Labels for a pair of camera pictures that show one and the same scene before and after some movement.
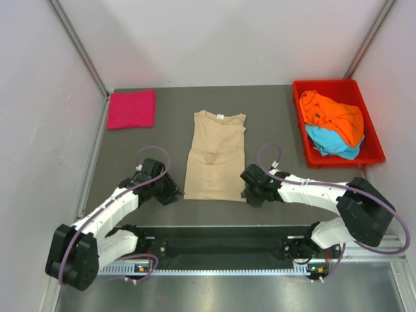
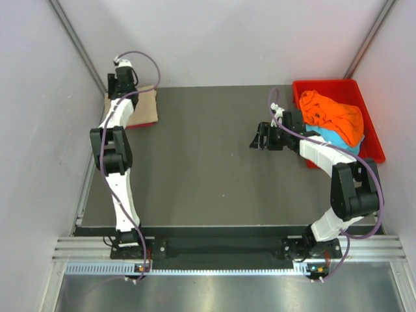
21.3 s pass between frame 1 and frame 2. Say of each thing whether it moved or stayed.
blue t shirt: stayed
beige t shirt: moved
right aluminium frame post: stayed
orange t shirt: stayed
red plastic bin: stayed
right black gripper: moved
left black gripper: moved
